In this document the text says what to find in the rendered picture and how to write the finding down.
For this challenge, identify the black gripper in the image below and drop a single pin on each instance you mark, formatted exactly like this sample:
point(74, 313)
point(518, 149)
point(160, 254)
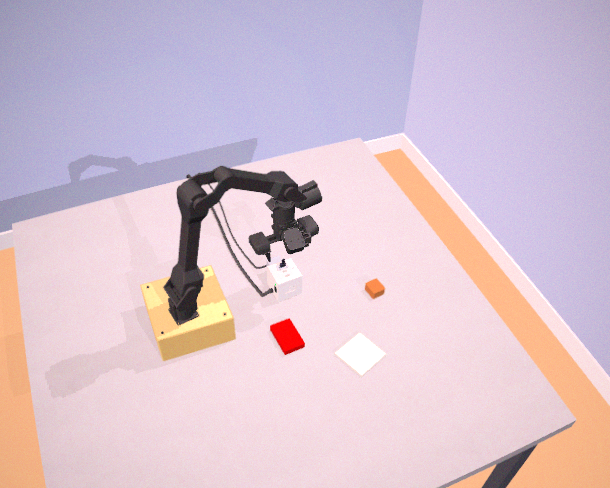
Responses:
point(261, 244)

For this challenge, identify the red flat rectangular block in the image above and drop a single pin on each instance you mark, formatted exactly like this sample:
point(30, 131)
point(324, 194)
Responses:
point(287, 336)

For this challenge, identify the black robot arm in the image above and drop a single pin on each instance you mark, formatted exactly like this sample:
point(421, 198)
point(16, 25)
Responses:
point(186, 279)

